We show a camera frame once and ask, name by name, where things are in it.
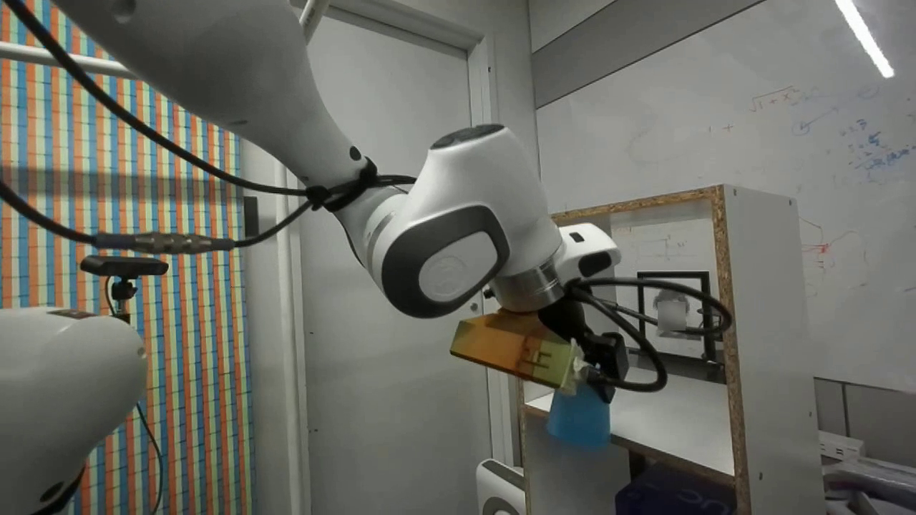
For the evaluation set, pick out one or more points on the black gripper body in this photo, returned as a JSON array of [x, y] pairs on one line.
[[607, 363]]

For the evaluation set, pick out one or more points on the blue plastic cup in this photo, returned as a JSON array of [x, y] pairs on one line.
[[580, 421]]

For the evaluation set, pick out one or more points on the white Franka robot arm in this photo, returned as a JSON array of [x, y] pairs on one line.
[[238, 75]]

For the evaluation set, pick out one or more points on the white wooden shelf cabinet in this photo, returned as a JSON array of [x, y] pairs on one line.
[[775, 363]]

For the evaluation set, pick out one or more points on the black framed portrait picture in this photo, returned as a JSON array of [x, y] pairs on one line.
[[679, 307]]

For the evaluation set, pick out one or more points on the white ribbed appliance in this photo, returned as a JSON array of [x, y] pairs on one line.
[[499, 491]]

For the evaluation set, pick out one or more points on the white door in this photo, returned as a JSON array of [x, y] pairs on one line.
[[383, 430]]

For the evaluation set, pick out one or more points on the white grey equipment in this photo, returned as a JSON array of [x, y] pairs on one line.
[[869, 477]]

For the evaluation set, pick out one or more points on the white whiteboard with scribbles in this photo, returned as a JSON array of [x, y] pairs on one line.
[[819, 144]]

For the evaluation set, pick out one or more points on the white horizontal pipe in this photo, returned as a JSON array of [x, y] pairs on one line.
[[59, 59]]

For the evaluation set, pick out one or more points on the black wall switch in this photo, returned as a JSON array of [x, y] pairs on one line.
[[250, 214]]

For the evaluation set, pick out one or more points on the black camera stand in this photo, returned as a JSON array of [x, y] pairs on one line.
[[121, 294]]

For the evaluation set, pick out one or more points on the black stereo camera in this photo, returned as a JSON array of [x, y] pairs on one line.
[[124, 268]]

